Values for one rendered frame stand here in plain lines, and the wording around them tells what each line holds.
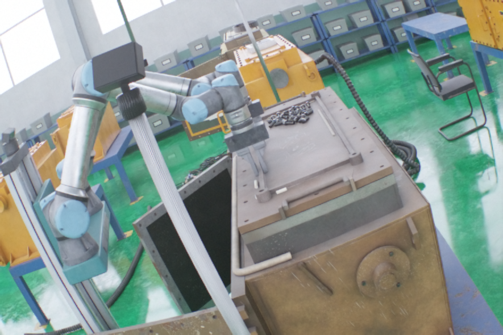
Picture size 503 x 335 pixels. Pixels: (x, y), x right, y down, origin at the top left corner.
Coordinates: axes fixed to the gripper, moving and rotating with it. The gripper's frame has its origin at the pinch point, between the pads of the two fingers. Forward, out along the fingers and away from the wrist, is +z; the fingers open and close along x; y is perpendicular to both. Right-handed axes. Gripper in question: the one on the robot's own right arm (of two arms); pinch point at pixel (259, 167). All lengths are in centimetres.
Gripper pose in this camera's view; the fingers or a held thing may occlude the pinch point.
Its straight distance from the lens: 211.0
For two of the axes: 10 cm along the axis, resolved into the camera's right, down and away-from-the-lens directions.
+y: 0.2, 2.7, -9.6
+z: 3.7, 8.9, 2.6
